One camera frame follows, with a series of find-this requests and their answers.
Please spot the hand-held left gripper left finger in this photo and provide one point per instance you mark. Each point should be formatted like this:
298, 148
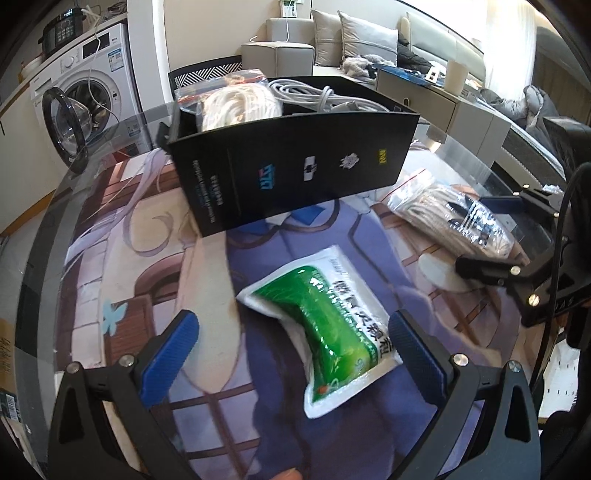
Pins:
166, 364

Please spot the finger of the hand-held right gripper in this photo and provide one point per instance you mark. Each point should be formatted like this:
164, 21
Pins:
489, 268
501, 203

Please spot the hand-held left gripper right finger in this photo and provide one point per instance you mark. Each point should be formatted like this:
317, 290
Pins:
420, 364

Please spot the green and white plastic packet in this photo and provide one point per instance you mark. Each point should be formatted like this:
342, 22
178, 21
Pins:
332, 323

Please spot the black cardboard box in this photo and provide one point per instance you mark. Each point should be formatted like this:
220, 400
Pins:
295, 161

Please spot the person's left hand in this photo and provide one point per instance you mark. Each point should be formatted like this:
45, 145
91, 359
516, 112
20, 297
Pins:
287, 475

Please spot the grey down jacket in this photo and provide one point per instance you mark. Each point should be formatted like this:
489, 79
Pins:
531, 110

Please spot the beige low cabinet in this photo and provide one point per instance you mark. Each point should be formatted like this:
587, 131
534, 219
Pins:
461, 110

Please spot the white paper roll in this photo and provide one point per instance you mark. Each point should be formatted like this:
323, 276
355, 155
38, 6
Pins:
455, 77

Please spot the printed anime table mat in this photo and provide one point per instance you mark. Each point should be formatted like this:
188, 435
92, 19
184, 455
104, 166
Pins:
277, 258

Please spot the brown cardboard box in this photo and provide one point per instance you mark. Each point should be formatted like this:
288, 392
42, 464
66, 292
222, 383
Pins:
7, 355

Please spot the blue flat item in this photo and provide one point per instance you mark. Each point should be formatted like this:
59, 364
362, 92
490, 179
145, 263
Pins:
406, 74

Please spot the black jacket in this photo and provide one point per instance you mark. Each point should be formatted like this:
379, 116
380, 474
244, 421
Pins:
418, 57

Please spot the grey fuzzy cloth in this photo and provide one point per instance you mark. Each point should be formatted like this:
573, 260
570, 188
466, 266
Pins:
358, 67

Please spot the grey cushion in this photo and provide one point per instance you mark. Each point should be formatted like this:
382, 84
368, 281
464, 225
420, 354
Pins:
367, 37
327, 39

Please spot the beige sofa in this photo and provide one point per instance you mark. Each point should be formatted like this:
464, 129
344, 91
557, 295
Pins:
277, 53

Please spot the black white patterned chair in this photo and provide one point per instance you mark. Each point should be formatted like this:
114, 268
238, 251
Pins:
203, 76

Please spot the white washing machine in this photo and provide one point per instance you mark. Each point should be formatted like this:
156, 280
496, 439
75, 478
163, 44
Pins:
101, 69

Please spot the white bowl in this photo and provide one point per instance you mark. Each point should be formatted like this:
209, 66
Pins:
31, 67

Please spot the black pressure cooker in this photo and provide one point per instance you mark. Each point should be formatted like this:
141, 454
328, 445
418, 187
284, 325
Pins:
62, 30

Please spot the wall charger with green plug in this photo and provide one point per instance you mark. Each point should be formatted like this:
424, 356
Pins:
290, 7

